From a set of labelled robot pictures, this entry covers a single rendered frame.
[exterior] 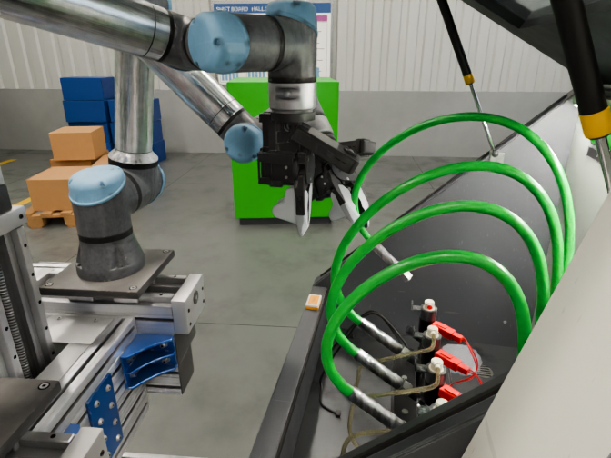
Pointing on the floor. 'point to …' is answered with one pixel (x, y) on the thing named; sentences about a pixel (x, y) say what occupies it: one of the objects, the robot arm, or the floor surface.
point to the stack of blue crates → (102, 108)
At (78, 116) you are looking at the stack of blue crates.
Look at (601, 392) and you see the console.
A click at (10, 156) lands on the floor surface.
